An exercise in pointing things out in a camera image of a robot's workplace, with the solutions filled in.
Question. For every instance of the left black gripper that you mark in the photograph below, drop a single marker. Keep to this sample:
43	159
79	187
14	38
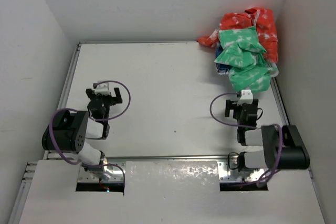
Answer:
113	100

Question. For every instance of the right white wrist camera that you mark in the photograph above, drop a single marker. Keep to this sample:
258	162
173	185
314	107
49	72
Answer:
245	97

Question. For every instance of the blue patterned garment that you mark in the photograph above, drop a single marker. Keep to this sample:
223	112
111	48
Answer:
221	69

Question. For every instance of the white front cover panel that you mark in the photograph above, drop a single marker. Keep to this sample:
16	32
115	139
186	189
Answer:
168	192

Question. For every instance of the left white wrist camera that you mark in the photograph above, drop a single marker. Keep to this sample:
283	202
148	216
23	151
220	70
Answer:
101	89

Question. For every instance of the white plastic basket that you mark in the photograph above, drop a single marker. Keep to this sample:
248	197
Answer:
272	69

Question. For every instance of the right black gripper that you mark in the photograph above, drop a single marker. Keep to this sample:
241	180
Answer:
232	105

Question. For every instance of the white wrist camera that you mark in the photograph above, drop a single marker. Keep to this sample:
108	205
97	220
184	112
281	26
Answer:
245	97
101	89

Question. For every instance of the green tie-dye trousers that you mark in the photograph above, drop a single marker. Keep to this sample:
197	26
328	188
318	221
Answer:
243	52

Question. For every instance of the aluminium table frame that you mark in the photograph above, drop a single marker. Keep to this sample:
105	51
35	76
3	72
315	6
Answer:
171	84

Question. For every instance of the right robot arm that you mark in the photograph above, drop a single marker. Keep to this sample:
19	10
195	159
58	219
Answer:
282	146

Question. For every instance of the orange tie-dye shirt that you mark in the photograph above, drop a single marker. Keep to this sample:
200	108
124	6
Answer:
261	18

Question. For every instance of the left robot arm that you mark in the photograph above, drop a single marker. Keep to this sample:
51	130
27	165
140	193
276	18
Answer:
69	129

